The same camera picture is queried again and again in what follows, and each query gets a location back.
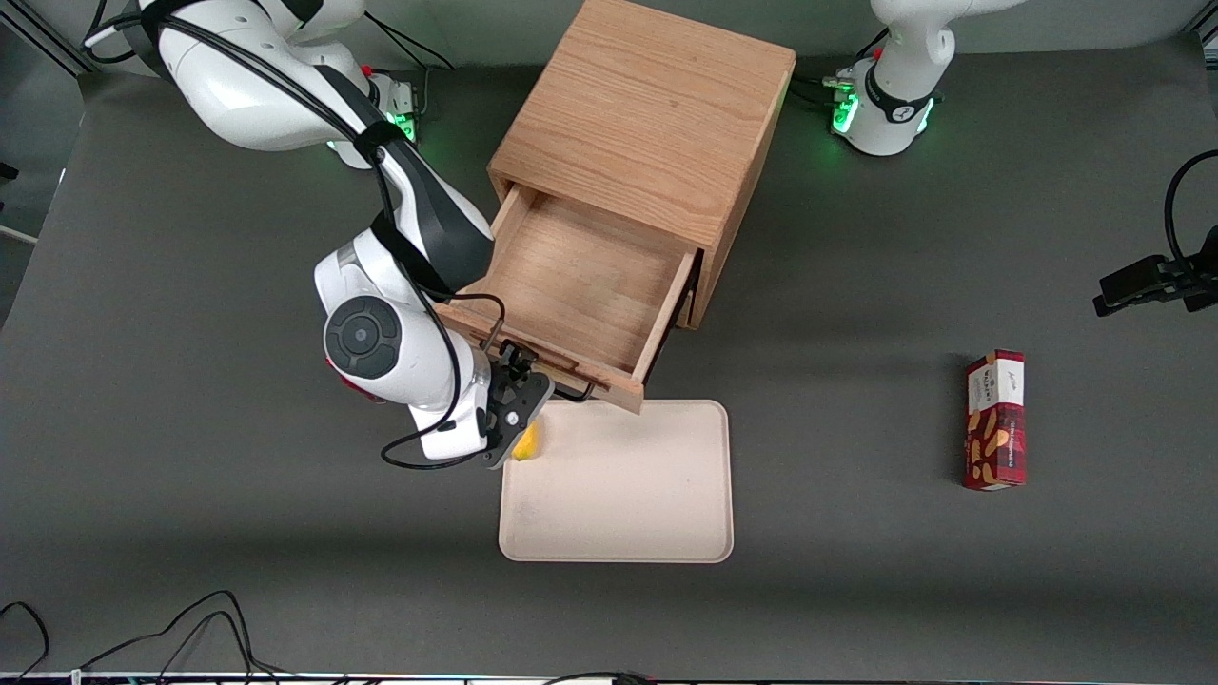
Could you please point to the red bottle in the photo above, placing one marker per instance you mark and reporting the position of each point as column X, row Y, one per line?
column 360, row 389

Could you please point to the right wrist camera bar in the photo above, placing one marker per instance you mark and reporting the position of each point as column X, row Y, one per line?
column 523, row 419

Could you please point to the red cookie box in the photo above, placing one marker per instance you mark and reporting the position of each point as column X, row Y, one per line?
column 995, row 423

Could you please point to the yellow lemon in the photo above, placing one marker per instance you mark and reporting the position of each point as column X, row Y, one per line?
column 529, row 445

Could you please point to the grey metal frame bar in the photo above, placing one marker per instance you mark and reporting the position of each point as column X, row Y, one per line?
column 43, row 46

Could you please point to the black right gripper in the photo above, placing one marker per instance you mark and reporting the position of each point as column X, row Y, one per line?
column 515, row 393

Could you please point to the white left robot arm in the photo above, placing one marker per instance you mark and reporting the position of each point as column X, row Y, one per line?
column 894, row 95

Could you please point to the beige plastic tray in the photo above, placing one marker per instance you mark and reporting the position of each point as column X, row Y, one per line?
column 618, row 485

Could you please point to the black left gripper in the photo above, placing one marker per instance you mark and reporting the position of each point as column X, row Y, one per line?
column 1149, row 279

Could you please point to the wooden drawer cabinet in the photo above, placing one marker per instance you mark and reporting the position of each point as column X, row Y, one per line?
column 657, row 114

